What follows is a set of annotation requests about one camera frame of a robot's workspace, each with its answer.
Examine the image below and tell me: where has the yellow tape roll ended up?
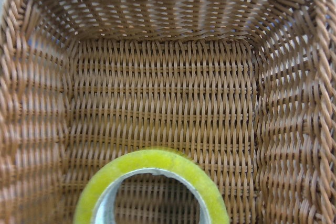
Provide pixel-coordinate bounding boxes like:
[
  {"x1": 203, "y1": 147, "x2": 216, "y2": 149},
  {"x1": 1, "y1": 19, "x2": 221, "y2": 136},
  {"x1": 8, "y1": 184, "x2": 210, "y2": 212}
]
[{"x1": 73, "y1": 148, "x2": 229, "y2": 223}]

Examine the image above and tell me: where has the brown wicker basket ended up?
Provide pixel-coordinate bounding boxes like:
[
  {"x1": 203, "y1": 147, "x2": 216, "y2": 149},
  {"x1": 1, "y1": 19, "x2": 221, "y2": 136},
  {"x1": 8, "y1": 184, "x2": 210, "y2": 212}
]
[{"x1": 1, "y1": 0, "x2": 335, "y2": 223}]

